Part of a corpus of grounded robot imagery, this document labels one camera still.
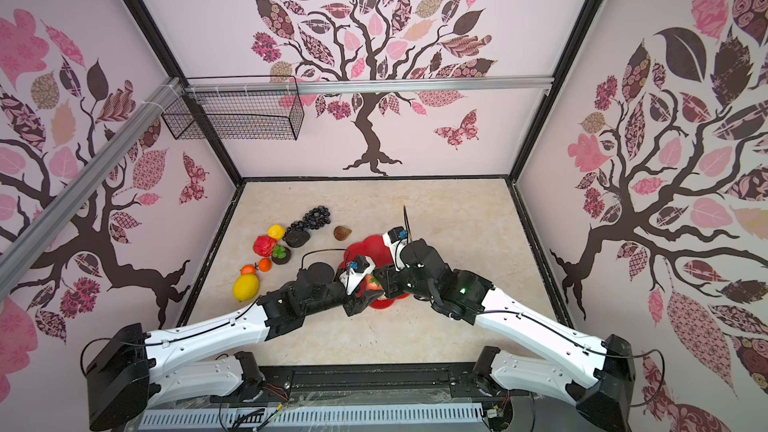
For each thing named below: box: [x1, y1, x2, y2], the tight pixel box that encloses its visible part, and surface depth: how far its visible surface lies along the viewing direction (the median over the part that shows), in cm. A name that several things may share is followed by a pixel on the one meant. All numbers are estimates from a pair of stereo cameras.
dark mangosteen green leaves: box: [271, 246, 291, 265], surface depth 95 cm
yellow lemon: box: [232, 273, 260, 302], surface depth 89 cm
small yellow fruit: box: [267, 224, 285, 240], surface depth 102 cm
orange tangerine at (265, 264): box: [259, 258, 272, 273], surface depth 96 cm
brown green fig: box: [334, 225, 352, 242], surface depth 102 cm
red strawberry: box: [365, 274, 383, 291], surface depth 71 cm
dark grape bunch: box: [284, 205, 331, 238], surface depth 105 cm
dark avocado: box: [282, 224, 310, 248], surface depth 102 cm
